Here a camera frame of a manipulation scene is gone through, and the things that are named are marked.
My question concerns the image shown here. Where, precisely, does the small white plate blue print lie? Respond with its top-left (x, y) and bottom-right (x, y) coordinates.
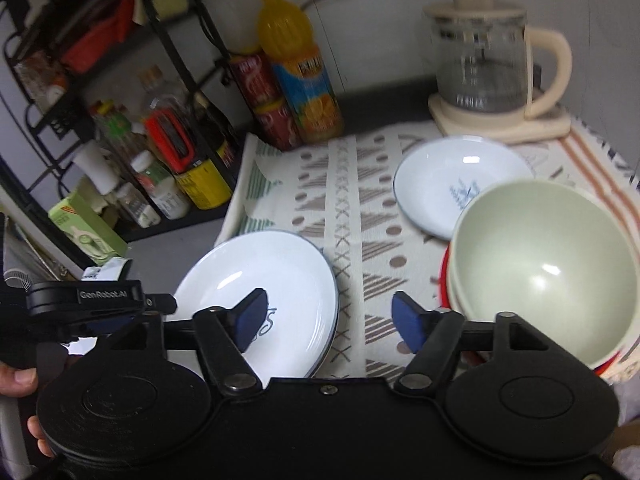
top-left (393, 135), bottom-right (536, 241)

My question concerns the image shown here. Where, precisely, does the red and black bowl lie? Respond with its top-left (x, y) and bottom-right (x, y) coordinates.
top-left (440, 250), bottom-right (626, 381)

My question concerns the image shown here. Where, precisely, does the white plate with flower print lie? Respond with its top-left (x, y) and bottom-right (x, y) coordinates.
top-left (280, 230), bottom-right (343, 378)

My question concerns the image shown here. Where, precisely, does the orange juice bottle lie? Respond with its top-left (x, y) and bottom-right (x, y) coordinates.
top-left (257, 0), bottom-right (346, 143)

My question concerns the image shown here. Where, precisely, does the green drink carton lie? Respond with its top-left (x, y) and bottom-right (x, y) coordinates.
top-left (48, 190), bottom-right (128, 266)

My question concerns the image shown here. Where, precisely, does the small glass spice jar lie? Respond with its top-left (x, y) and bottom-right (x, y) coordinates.
top-left (112, 182), bottom-right (162, 228)

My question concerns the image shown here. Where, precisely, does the pale green bowl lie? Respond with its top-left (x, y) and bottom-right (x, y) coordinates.
top-left (446, 247), bottom-right (623, 373)
top-left (451, 180), bottom-right (633, 368)

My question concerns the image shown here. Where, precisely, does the white jar with white lid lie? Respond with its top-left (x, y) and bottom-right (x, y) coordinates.
top-left (131, 152), bottom-right (192, 221)

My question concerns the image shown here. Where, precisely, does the white bottle orange cap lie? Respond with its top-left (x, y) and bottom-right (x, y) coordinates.
top-left (30, 57), bottom-right (68, 111)

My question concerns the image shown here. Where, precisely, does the soy sauce bottle red handle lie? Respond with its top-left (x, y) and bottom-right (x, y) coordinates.
top-left (137, 67), bottom-right (240, 211)

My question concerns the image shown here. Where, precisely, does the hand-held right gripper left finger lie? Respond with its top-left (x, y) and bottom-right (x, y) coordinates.
top-left (97, 288), bottom-right (268, 397)

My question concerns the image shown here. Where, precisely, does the patterned fringed table mat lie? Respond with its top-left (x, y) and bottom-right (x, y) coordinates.
top-left (220, 120), bottom-right (640, 386)

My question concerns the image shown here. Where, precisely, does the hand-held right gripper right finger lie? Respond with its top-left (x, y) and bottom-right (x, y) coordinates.
top-left (391, 291), bottom-right (568, 401)

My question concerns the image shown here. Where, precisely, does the green label bottle red cap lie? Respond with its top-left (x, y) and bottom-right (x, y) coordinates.
top-left (90, 100), bottom-right (146, 161)

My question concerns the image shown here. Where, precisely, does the white and black snack pouch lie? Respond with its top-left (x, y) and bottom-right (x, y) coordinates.
top-left (82, 257), bottom-right (133, 281)

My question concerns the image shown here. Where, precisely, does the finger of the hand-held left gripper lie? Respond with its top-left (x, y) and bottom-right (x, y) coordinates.
top-left (92, 294), bottom-right (178, 336)

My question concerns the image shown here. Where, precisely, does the glass kettle with cream handle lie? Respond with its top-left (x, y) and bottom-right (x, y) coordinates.
top-left (422, 0), bottom-right (573, 121)

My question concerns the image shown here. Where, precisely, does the black metal shelf rack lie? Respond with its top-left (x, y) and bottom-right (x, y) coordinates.
top-left (0, 0), bottom-right (241, 243)

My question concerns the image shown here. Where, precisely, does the white plate with blue script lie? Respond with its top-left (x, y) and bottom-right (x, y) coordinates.
top-left (165, 230), bottom-right (338, 378)

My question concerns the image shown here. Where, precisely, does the cream kettle base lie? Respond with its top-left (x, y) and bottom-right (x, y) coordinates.
top-left (427, 95), bottom-right (573, 143)

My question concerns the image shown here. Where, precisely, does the crumpled beige paper bag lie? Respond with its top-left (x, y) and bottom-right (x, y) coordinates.
top-left (75, 177), bottom-right (110, 213)

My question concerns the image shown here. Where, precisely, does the orange-red plastic basket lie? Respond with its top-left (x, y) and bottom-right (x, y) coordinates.
top-left (62, 0), bottom-right (136, 73)

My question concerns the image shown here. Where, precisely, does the person's left hand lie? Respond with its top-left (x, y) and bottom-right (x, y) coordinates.
top-left (0, 364), bottom-right (55, 457)

